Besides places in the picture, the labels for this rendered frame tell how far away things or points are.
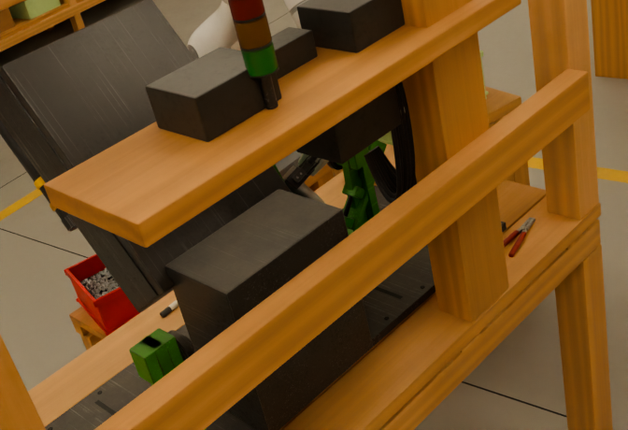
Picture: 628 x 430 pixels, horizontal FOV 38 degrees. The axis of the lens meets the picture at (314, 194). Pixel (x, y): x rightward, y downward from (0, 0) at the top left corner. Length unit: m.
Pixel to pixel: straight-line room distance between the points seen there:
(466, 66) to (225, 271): 0.58
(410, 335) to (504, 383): 1.19
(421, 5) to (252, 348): 0.65
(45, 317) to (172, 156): 2.78
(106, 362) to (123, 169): 0.81
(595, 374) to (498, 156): 0.94
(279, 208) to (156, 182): 0.50
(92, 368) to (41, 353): 1.79
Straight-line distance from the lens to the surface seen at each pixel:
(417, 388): 1.86
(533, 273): 2.10
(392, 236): 1.58
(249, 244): 1.68
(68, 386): 2.09
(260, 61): 1.38
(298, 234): 1.67
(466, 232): 1.85
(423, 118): 1.72
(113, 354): 2.12
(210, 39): 2.49
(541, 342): 3.25
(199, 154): 1.35
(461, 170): 1.70
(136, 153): 1.41
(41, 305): 4.19
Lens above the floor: 2.11
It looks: 29 degrees down
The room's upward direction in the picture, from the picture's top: 13 degrees counter-clockwise
